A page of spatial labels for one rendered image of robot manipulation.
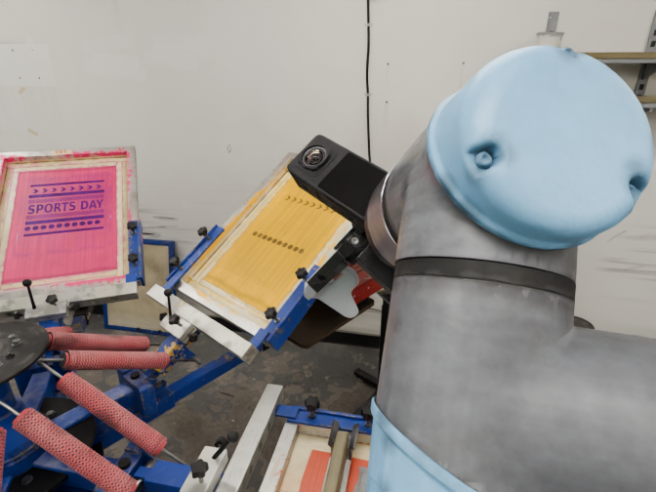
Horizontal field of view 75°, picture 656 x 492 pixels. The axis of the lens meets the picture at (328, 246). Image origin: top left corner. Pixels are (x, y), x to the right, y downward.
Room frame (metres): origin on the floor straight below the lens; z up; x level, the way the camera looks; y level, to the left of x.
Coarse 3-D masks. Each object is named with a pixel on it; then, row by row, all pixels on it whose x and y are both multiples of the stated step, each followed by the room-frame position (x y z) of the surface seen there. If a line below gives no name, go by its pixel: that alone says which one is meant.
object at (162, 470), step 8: (160, 464) 0.75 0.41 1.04; (168, 464) 0.75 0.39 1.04; (176, 464) 0.75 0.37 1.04; (152, 472) 0.72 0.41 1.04; (160, 472) 0.72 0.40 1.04; (168, 472) 0.72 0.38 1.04; (176, 472) 0.72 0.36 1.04; (184, 472) 0.72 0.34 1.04; (144, 480) 0.70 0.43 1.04; (152, 480) 0.70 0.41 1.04; (160, 480) 0.70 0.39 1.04; (168, 480) 0.70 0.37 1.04; (176, 480) 0.70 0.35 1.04; (184, 480) 0.70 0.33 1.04; (152, 488) 0.70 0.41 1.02; (160, 488) 0.69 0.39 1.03; (168, 488) 0.69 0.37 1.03; (176, 488) 0.69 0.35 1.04; (216, 488) 0.68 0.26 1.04
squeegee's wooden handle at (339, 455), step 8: (344, 432) 0.82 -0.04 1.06; (336, 440) 0.80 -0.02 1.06; (344, 440) 0.80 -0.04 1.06; (336, 448) 0.77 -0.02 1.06; (344, 448) 0.78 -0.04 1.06; (336, 456) 0.75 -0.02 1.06; (344, 456) 0.76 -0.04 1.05; (336, 464) 0.73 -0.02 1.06; (344, 464) 0.77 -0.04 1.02; (328, 472) 0.71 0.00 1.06; (336, 472) 0.71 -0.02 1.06; (328, 480) 0.69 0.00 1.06; (336, 480) 0.69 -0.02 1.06; (328, 488) 0.67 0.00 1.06; (336, 488) 0.67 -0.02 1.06
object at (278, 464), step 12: (288, 432) 0.89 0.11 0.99; (300, 432) 0.92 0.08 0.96; (312, 432) 0.91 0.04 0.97; (324, 432) 0.91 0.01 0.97; (348, 432) 0.89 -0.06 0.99; (288, 444) 0.85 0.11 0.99; (276, 456) 0.81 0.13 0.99; (288, 456) 0.82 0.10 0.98; (276, 468) 0.78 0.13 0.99; (264, 480) 0.74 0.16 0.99; (276, 480) 0.74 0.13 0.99
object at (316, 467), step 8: (312, 456) 0.84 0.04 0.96; (320, 456) 0.84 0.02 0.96; (328, 456) 0.84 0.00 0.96; (312, 464) 0.82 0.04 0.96; (320, 464) 0.82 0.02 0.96; (352, 464) 0.82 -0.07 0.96; (360, 464) 0.82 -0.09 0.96; (304, 472) 0.79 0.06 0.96; (312, 472) 0.79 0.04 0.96; (320, 472) 0.79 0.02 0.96; (352, 472) 0.79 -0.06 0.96; (304, 480) 0.77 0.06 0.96; (312, 480) 0.77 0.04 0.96; (320, 480) 0.77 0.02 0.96; (352, 480) 0.77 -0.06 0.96; (304, 488) 0.75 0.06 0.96; (312, 488) 0.75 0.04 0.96; (320, 488) 0.75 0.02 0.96; (352, 488) 0.75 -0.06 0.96
